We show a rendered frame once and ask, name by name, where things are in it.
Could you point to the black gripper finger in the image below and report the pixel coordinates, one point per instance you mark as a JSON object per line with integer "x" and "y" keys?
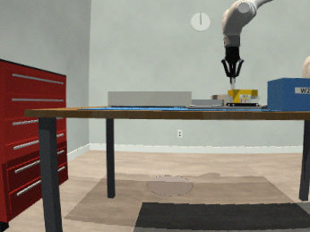
{"x": 238, "y": 70}
{"x": 230, "y": 73}

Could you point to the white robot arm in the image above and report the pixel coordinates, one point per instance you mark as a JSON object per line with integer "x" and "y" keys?
{"x": 238, "y": 16}

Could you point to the blue open-top bin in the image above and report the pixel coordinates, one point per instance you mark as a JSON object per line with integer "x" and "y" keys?
{"x": 288, "y": 94}

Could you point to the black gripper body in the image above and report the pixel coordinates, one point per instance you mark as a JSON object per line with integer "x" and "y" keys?
{"x": 232, "y": 52}

